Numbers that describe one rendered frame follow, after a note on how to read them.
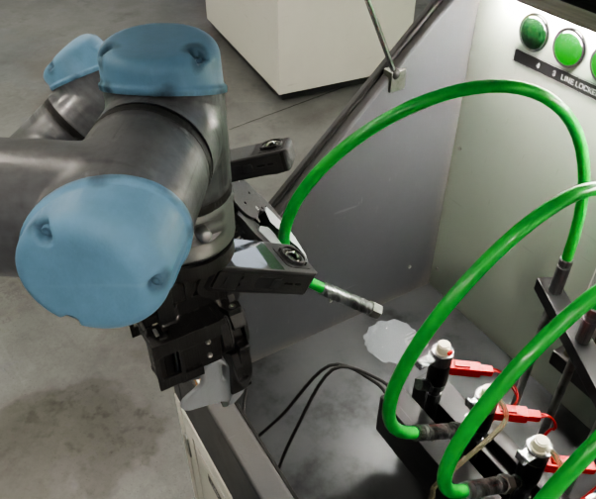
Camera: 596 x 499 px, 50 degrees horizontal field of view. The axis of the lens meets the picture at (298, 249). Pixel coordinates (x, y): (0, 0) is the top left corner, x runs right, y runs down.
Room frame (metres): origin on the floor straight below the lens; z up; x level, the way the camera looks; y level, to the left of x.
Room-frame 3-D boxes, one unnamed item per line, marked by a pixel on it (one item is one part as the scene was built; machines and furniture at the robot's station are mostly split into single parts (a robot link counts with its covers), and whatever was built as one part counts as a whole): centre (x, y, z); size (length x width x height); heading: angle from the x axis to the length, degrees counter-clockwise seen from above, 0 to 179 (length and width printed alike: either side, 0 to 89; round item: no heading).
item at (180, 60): (0.37, 0.08, 1.51); 0.09 x 0.08 x 0.11; 175
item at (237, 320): (0.37, 0.09, 1.35); 0.09 x 0.08 x 0.12; 121
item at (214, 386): (0.36, 0.08, 1.24); 0.06 x 0.03 x 0.09; 121
